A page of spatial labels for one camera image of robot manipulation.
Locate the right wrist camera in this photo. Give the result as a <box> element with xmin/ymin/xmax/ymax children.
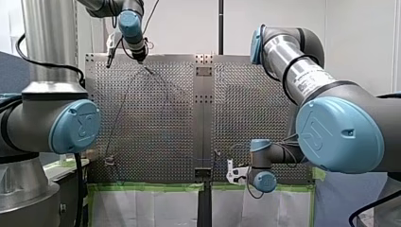
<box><xmin>226</xmin><ymin>158</ymin><xmax>251</xmax><ymax>185</ymax></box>

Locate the black upright pole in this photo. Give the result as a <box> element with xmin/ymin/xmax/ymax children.
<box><xmin>218</xmin><ymin>0</ymin><xmax>225</xmax><ymax>56</ymax></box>

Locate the black cable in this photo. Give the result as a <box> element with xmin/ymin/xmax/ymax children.
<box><xmin>347</xmin><ymin>188</ymin><xmax>401</xmax><ymax>227</ymax></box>
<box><xmin>14</xmin><ymin>33</ymin><xmax>87</xmax><ymax>88</ymax></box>
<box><xmin>73</xmin><ymin>152</ymin><xmax>85</xmax><ymax>227</ymax></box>
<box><xmin>141</xmin><ymin>0</ymin><xmax>161</xmax><ymax>36</ymax></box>

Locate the black panel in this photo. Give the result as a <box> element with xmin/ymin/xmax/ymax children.
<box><xmin>50</xmin><ymin>169</ymin><xmax>79</xmax><ymax>227</ymax></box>

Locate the blue cable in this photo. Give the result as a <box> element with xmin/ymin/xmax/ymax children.
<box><xmin>103</xmin><ymin>64</ymin><xmax>174</xmax><ymax>165</ymax></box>

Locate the grey board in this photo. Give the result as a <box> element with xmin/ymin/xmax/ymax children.
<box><xmin>313</xmin><ymin>171</ymin><xmax>390</xmax><ymax>227</ymax></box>

